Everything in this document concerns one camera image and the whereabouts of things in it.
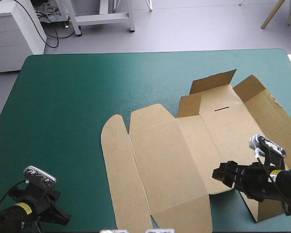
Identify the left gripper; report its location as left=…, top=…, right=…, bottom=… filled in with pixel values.
left=8, top=182, right=72, bottom=227

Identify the black floor cable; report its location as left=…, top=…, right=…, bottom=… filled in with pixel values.
left=13, top=0, right=74, bottom=49

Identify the white table frame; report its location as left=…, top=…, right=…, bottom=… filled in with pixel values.
left=69, top=0, right=136, bottom=37

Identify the white drawer cabinet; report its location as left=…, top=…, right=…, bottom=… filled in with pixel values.
left=0, top=0, right=46, bottom=73

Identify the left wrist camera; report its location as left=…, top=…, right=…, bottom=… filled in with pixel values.
left=23, top=165, right=57, bottom=188

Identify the brown cardboard box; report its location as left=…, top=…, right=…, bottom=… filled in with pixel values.
left=100, top=69, right=291, bottom=233

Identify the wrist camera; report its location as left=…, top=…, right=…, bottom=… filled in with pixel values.
left=23, top=165, right=57, bottom=188
left=248, top=133, right=288, bottom=159

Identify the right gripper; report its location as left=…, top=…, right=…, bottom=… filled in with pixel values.
left=212, top=160, right=277, bottom=202

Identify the wooden chair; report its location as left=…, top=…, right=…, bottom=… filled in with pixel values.
left=260, top=0, right=291, bottom=30

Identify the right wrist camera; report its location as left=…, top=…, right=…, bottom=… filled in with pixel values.
left=248, top=133, right=288, bottom=159

